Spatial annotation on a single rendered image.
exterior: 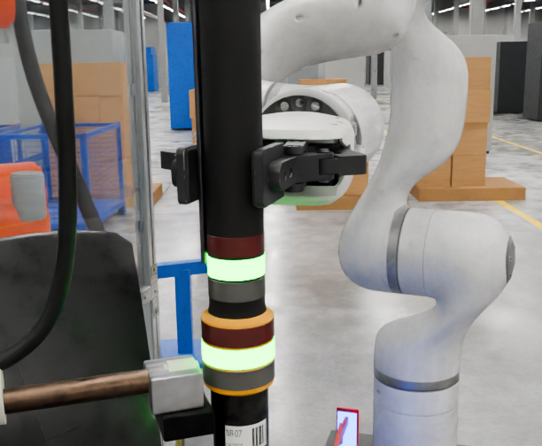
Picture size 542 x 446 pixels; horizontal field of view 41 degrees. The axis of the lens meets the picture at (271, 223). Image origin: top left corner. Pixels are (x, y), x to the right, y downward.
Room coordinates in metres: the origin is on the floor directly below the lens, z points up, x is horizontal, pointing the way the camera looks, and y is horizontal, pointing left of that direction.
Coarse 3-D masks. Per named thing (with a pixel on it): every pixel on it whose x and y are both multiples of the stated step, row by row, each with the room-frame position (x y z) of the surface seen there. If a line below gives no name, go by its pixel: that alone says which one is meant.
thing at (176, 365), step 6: (168, 360) 0.40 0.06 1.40; (174, 360) 0.40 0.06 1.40; (180, 360) 0.40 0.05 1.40; (186, 360) 0.40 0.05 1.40; (192, 360) 0.40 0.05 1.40; (168, 366) 0.39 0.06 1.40; (174, 366) 0.39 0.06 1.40; (180, 366) 0.39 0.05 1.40; (186, 366) 0.39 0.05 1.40; (192, 366) 0.39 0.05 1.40; (198, 366) 0.40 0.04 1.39
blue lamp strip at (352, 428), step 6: (342, 414) 0.74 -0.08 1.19; (348, 414) 0.74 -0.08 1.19; (354, 414) 0.74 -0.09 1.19; (342, 420) 0.74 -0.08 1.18; (354, 420) 0.73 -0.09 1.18; (348, 426) 0.74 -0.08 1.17; (354, 426) 0.74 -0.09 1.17; (348, 432) 0.74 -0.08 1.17; (354, 432) 0.73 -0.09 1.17; (348, 438) 0.74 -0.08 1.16; (354, 438) 0.74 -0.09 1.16; (342, 444) 0.74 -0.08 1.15; (348, 444) 0.74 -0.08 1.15; (354, 444) 0.73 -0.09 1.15
